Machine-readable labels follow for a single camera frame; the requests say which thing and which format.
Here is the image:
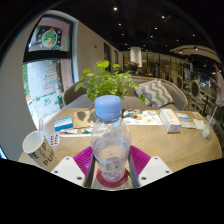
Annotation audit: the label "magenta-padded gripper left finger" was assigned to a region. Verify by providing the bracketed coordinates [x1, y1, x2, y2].
[50, 145, 98, 188]

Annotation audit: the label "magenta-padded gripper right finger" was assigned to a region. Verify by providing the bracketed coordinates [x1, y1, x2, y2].
[128, 145, 174, 189]

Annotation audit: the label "clear blue-capped water bottle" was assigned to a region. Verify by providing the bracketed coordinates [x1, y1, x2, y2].
[90, 94, 133, 183]

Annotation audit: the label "flat round red coaster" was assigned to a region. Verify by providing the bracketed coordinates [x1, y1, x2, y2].
[95, 168, 129, 188]

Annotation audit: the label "pill blister pack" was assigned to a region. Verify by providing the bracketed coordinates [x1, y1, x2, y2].
[49, 132, 62, 147]

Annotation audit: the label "blue and white box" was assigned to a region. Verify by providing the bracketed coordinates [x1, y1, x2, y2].
[53, 116, 74, 132]

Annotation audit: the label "colourful printed brochure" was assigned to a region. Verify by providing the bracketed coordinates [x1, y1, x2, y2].
[122, 109, 163, 127]

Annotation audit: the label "brown paper sheet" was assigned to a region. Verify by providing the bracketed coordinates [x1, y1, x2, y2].
[72, 109, 98, 129]

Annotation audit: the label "white mug with black lettering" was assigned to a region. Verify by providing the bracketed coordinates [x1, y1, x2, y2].
[22, 130, 56, 168]

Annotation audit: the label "white and orange carton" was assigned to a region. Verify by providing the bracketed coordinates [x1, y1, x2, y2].
[159, 108, 183, 134]

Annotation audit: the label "small printed cards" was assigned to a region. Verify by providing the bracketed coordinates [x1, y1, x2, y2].
[176, 112, 198, 130]

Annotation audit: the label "white paper napkin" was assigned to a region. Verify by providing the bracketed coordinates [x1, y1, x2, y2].
[193, 118, 206, 131]

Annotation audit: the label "clear plastic cup with straw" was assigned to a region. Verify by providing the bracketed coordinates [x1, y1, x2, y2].
[202, 106, 218, 140]

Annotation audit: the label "grey curved sofa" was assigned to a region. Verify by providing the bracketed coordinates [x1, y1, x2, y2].
[62, 75, 189, 112]

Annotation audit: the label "green potted plant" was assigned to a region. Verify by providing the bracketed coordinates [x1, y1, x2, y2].
[73, 59, 148, 103]

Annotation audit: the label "group of round-backed chairs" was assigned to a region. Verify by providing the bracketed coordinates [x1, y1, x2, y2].
[173, 74, 215, 112]

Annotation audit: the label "window with festive stickers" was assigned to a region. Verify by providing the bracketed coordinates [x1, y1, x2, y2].
[22, 14, 75, 129]

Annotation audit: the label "person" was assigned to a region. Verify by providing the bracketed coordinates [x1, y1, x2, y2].
[213, 63, 224, 108]
[126, 61, 140, 77]

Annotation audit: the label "white round pillar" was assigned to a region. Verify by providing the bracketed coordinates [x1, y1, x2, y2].
[129, 46, 143, 68]

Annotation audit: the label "group of ceiling lights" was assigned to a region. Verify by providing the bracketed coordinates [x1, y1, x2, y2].
[111, 5, 198, 51]

